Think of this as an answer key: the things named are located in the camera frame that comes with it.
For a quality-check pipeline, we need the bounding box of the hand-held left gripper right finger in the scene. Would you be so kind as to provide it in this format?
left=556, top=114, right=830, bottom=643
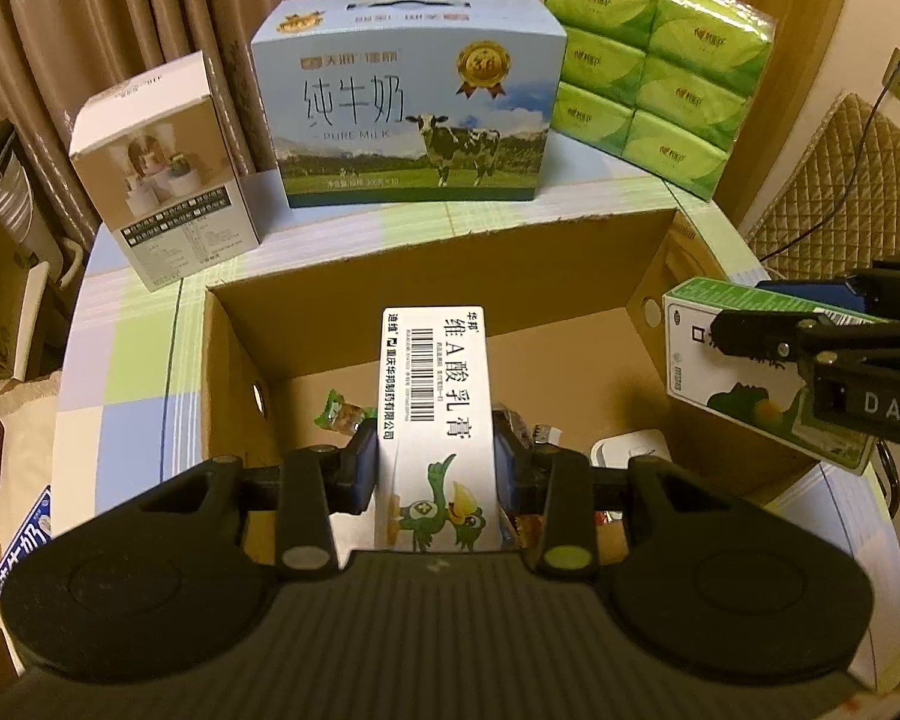
left=493, top=416, right=728, bottom=575

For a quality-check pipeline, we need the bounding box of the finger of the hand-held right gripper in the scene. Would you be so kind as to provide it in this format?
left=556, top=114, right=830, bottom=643
left=709, top=310, right=900, bottom=377
left=754, top=259, right=900, bottom=320

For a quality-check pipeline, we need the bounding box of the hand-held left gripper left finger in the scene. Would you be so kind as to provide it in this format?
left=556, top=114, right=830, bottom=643
left=139, top=424, right=382, bottom=571

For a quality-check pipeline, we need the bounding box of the white and green product box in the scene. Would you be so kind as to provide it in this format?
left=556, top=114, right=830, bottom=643
left=661, top=276, right=882, bottom=475

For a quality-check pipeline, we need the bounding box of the white ointment box bird print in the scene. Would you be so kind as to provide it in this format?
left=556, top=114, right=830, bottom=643
left=375, top=305, right=505, bottom=554

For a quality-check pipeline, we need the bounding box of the cardboard box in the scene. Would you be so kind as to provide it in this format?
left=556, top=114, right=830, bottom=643
left=202, top=208, right=826, bottom=571

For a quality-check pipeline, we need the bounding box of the green wrapped candy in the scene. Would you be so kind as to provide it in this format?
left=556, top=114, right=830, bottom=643
left=313, top=388, right=376, bottom=432

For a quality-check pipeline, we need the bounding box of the quilted brown chair cushion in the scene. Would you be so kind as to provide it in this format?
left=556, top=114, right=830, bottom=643
left=742, top=92, right=900, bottom=278

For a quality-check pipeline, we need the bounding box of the white charger plug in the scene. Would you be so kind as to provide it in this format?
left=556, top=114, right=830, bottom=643
left=591, top=427, right=672, bottom=466

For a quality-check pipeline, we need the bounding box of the bundle of green tissue packets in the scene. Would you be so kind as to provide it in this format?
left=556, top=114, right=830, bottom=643
left=544, top=0, right=777, bottom=202

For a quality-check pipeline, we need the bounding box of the white and brown product box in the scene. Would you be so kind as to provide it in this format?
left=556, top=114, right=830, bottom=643
left=70, top=51, right=263, bottom=293

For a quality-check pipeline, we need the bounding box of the blue milk carton case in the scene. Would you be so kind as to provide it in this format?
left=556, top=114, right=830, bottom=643
left=250, top=0, right=569, bottom=211

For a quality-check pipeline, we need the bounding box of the small blue milk carton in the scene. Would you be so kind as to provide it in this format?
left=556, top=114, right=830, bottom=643
left=0, top=486, right=53, bottom=605

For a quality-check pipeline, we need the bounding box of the brown curtain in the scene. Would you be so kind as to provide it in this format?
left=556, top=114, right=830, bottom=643
left=0, top=0, right=458, bottom=256

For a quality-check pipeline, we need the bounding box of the black cord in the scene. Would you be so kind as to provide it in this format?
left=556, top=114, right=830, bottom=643
left=874, top=439, right=899, bottom=500

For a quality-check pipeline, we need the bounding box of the black power cable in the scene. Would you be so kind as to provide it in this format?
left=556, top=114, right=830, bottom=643
left=761, top=75, right=900, bottom=260

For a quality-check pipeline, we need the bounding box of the white plastic frame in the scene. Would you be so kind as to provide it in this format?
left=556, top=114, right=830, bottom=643
left=11, top=240, right=87, bottom=383

